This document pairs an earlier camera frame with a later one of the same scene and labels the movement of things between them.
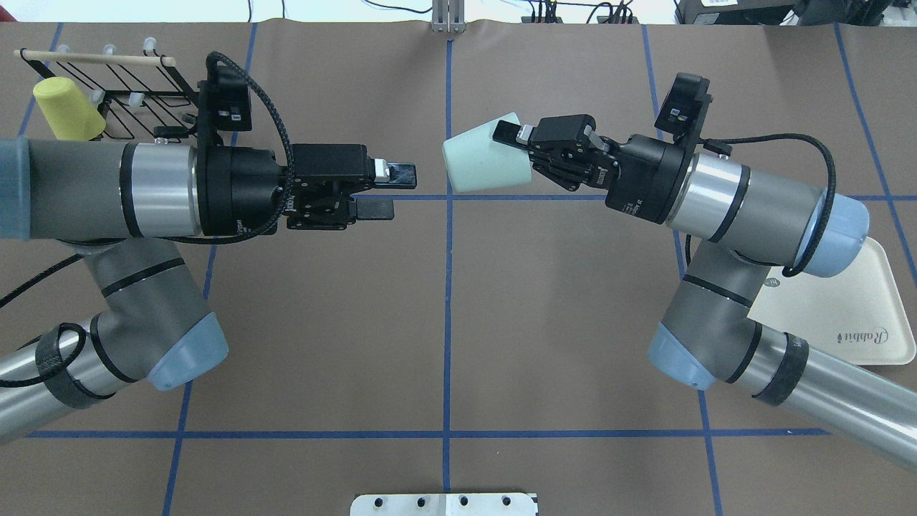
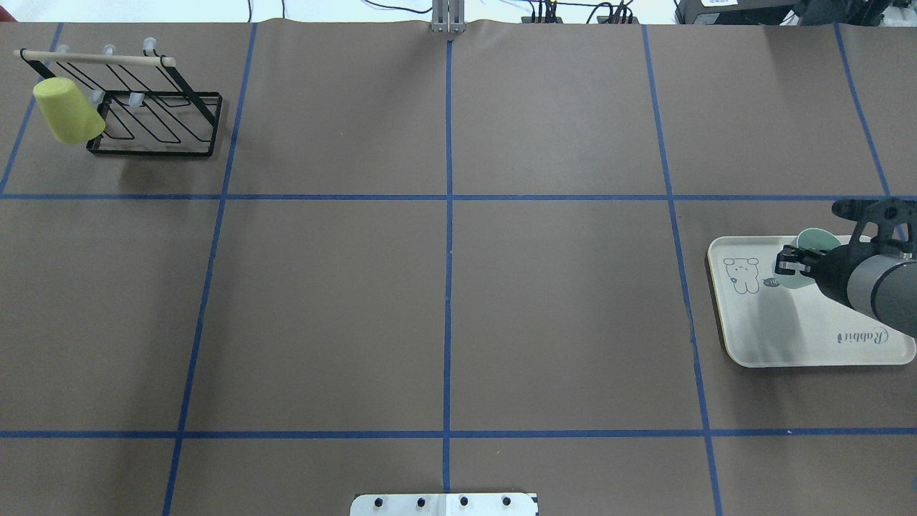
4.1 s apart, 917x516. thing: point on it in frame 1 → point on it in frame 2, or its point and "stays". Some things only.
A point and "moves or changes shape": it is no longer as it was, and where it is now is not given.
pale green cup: x=476 y=160 moves or changes shape
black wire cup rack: x=140 y=96 stays
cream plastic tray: x=859 y=312 stays
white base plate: x=443 y=504 stays
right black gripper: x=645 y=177 → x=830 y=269
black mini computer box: x=738 y=12 stays
